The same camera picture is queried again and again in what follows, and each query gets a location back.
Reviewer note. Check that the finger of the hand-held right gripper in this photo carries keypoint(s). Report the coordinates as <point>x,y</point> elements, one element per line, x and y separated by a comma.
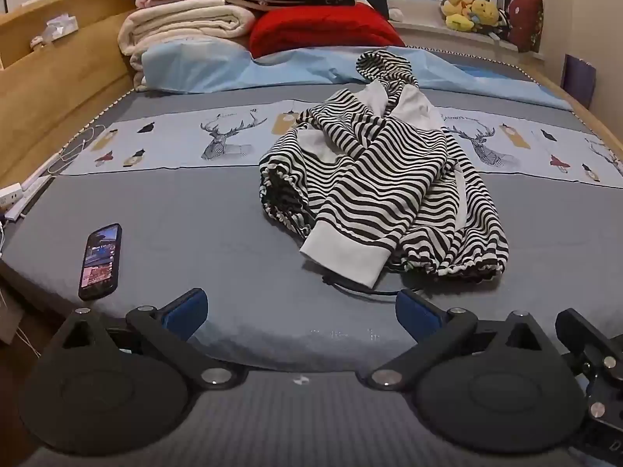
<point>579,325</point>

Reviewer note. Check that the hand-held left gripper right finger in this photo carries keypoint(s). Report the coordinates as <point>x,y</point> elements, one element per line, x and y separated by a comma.
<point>417,315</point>

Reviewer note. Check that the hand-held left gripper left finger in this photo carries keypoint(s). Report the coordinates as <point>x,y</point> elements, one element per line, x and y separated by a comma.
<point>187,312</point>

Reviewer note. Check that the black white striped hooded jacket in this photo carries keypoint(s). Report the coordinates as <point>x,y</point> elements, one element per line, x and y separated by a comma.
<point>379,180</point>

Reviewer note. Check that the black smartphone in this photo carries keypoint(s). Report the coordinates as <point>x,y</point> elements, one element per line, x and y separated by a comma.
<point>100,261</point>

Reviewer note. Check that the white power strip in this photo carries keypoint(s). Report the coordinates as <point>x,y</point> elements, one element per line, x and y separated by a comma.
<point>10,197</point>

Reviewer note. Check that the purple flat board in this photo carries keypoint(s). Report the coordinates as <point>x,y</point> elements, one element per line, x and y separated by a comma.
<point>579,80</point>

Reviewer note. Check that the light blue duvet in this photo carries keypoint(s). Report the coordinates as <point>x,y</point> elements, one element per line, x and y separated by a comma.
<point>219,65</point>

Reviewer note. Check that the white windowsill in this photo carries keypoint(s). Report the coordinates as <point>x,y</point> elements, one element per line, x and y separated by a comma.
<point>438,29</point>

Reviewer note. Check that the cream folded blanket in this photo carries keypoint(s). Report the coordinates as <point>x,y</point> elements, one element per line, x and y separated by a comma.
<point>185,24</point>

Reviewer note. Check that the red folded blanket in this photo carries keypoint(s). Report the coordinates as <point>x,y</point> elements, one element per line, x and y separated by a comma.
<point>321,29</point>

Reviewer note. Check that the white plush toy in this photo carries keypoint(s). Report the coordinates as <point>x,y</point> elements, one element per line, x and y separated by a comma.
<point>395,9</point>

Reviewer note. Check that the red patterned cushion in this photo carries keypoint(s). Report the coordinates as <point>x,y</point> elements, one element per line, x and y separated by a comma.
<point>525,22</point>

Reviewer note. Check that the yellow duck plush toy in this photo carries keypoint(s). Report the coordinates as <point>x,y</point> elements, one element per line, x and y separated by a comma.
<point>456,9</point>

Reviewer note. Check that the yellow bear plush toy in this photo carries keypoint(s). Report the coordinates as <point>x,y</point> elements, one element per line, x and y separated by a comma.
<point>484,12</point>

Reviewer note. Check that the tissue pack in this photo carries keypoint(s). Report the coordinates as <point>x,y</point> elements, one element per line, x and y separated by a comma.
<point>61,25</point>

